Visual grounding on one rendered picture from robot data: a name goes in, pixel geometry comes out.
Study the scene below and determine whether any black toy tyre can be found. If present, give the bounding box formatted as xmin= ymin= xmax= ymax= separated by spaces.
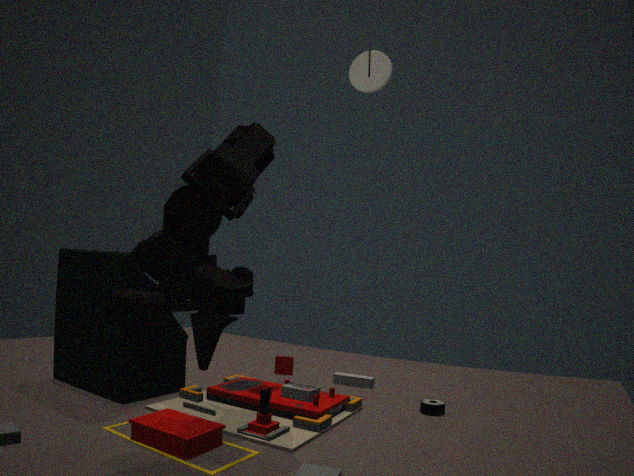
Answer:
xmin=420 ymin=398 xmax=445 ymax=416

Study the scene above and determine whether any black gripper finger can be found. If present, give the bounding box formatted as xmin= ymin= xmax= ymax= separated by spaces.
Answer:
xmin=114 ymin=318 xmax=169 ymax=382
xmin=191 ymin=313 xmax=238 ymax=371

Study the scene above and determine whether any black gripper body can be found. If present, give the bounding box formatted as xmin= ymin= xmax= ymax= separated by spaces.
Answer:
xmin=105 ymin=243 xmax=245 ymax=324

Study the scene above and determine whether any yellow rectangular outline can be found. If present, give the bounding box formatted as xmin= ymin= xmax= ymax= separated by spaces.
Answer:
xmin=102 ymin=422 xmax=259 ymax=475

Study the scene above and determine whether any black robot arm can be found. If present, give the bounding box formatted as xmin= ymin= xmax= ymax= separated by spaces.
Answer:
xmin=132 ymin=123 xmax=277 ymax=314

